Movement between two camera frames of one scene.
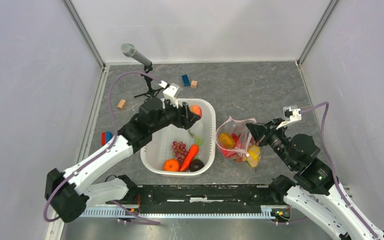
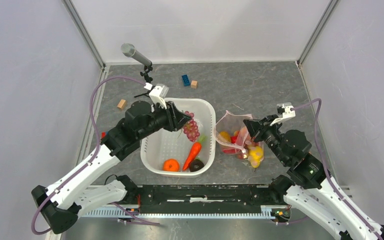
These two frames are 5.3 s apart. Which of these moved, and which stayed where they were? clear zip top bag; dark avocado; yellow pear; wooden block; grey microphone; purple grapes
Moved: purple grapes; clear zip top bag
Stayed: yellow pear; wooden block; dark avocado; grey microphone
